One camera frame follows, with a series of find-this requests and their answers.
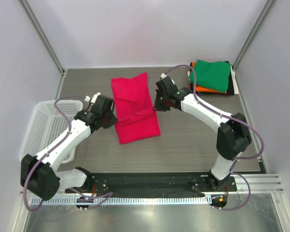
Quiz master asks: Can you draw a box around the pink t shirt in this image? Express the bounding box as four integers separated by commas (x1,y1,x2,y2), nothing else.
111,72,161,145

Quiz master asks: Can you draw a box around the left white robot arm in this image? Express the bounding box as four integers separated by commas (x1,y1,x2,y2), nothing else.
20,110,118,201

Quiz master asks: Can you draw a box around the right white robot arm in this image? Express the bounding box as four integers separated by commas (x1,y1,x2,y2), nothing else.
154,88,251,191

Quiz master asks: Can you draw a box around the orange folded t shirt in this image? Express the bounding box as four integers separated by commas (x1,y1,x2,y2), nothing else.
188,62,225,95

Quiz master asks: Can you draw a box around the green folded t shirt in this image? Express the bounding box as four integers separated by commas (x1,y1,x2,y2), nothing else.
188,59,232,93

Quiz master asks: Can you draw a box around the white plastic basket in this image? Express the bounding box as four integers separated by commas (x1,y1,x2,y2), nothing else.
19,100,83,163

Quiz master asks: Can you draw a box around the black folded t shirt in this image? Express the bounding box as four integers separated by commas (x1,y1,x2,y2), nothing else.
189,60,235,96

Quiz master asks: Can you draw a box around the white folded t shirt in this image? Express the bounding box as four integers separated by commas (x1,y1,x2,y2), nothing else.
187,70,240,95

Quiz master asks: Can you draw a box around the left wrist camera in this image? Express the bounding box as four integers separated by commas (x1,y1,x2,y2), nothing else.
84,92,115,116

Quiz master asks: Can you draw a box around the white slotted cable duct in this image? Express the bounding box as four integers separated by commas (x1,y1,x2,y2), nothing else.
43,195,212,206

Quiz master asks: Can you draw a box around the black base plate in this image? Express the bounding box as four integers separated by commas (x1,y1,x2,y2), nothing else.
76,172,237,194

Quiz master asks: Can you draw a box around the aluminium rail frame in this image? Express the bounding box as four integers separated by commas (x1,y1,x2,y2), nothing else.
19,175,285,195

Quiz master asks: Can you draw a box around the right aluminium corner post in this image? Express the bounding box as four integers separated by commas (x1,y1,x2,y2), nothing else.
232,0,277,70

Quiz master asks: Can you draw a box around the aluminium corner post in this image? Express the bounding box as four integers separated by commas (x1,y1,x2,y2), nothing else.
232,0,277,70
18,0,65,76

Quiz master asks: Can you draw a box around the left aluminium corner post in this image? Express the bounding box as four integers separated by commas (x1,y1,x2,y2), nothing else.
18,0,65,76

